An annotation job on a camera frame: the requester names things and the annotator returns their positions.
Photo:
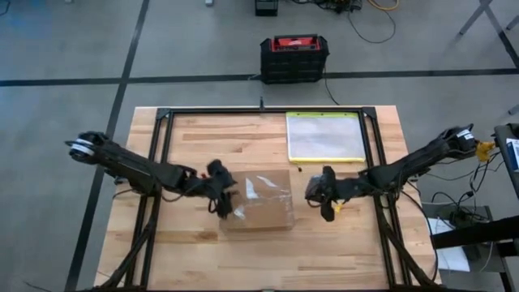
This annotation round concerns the small black post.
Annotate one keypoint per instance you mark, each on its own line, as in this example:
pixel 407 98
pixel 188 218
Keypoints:
pixel 261 103

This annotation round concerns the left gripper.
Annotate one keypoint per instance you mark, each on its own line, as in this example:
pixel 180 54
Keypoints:
pixel 219 178

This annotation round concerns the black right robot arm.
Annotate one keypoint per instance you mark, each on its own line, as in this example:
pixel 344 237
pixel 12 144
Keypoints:
pixel 413 162

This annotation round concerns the white paper sheet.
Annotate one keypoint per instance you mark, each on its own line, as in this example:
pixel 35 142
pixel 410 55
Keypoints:
pixel 450 251

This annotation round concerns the black floor device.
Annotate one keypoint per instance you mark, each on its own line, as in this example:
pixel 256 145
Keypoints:
pixel 266 7

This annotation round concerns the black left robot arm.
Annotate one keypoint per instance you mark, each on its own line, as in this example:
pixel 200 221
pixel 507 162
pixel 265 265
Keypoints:
pixel 134 168

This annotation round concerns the black side bar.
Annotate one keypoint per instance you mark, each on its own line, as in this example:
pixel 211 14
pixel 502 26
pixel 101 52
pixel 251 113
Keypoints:
pixel 474 233

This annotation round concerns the black and red crate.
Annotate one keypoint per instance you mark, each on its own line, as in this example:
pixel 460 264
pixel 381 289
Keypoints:
pixel 294 61

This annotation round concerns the taped brown cardboard box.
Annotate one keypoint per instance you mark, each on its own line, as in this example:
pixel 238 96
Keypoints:
pixel 263 203

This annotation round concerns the blue and white box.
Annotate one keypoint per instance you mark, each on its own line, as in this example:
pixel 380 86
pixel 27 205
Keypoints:
pixel 513 154

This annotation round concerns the yellow gripper tag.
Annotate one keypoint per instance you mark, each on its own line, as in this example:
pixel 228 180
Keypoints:
pixel 338 207

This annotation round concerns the black aluminium table frame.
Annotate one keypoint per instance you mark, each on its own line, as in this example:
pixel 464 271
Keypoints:
pixel 162 162

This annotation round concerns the grey side cart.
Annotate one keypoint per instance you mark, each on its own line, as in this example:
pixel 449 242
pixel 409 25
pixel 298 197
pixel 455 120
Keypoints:
pixel 504 170

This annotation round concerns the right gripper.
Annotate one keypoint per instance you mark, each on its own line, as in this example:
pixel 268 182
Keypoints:
pixel 336 188

